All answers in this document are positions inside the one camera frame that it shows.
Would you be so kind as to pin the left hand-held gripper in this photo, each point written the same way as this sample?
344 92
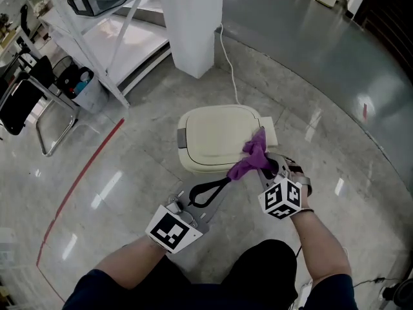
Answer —
169 229

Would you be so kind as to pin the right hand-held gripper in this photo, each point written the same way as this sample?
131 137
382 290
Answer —
280 199

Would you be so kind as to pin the purple cloth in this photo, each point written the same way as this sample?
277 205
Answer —
255 160

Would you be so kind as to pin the cream lidded trash bin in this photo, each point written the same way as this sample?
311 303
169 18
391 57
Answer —
216 134

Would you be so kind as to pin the person's right forearm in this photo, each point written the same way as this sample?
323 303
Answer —
322 247

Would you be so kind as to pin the person's left forearm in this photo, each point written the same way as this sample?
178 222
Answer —
129 263

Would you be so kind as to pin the black wristband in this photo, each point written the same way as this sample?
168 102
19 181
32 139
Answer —
306 210

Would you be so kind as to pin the person's legs in black shorts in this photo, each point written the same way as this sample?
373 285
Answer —
258 270

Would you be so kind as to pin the red floor tape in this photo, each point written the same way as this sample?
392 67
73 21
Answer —
87 166

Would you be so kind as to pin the grey waste bin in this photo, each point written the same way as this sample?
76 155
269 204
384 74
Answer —
93 99

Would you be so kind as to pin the person's navy shirt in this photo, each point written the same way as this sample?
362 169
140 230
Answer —
84 292

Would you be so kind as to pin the white square pillar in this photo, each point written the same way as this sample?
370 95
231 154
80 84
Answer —
193 21

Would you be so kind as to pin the white metal shelving rack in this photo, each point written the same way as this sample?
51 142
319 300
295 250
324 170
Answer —
129 40

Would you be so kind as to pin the black scooter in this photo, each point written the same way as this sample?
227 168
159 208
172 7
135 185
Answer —
403 294

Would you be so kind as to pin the black mesh waste bin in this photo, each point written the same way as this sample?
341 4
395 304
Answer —
66 76

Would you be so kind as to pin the dark wooden staircase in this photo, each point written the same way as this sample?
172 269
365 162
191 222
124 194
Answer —
387 11

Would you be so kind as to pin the black chair with chrome legs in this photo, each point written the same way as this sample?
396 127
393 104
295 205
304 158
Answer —
19 105

